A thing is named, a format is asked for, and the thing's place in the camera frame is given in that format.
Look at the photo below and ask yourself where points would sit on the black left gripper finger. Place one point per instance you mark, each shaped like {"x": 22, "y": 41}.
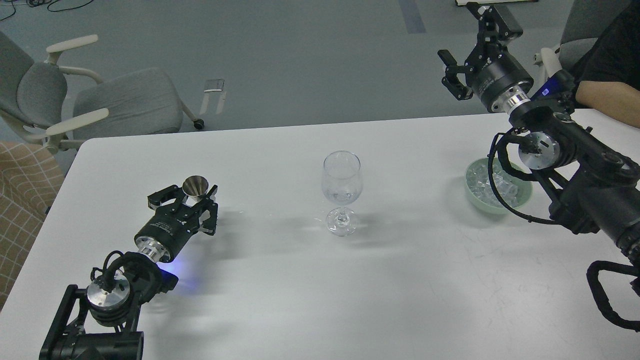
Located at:
{"x": 169, "y": 193}
{"x": 209, "y": 215}

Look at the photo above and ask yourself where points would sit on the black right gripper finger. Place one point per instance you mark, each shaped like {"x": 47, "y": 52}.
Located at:
{"x": 451, "y": 80}
{"x": 497, "y": 27}

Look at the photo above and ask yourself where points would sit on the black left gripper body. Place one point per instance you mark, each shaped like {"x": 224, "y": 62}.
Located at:
{"x": 163, "y": 237}

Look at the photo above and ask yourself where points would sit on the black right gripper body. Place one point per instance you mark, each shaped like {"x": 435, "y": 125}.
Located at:
{"x": 499, "y": 81}

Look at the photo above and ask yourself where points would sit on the steel cocktail jigger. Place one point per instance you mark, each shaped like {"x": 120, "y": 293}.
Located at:
{"x": 195, "y": 189}

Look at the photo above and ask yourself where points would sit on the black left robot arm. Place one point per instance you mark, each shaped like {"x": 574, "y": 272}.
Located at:
{"x": 99, "y": 322}

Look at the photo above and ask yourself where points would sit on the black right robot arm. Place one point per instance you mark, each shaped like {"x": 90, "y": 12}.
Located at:
{"x": 591, "y": 187}

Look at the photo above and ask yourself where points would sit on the clear ice cubes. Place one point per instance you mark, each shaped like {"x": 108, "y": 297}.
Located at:
{"x": 477, "y": 182}

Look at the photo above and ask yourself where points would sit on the clear wine glass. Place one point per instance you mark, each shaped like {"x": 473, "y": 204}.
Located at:
{"x": 341, "y": 185}

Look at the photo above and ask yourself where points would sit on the grey chair at right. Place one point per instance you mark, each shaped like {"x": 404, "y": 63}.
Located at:
{"x": 586, "y": 21}

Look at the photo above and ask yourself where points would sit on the person in black shirt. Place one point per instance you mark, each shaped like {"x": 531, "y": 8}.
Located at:
{"x": 609, "y": 82}

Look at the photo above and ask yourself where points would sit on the green bowl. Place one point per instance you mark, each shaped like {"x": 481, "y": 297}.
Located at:
{"x": 500, "y": 205}

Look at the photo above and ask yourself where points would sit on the metal floor plate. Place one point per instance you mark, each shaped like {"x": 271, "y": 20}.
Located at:
{"x": 214, "y": 96}

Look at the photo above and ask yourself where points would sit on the beige checkered cloth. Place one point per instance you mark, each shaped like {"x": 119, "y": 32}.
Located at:
{"x": 30, "y": 179}

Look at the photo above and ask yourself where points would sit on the grey office chair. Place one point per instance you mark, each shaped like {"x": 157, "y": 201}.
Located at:
{"x": 62, "y": 107}

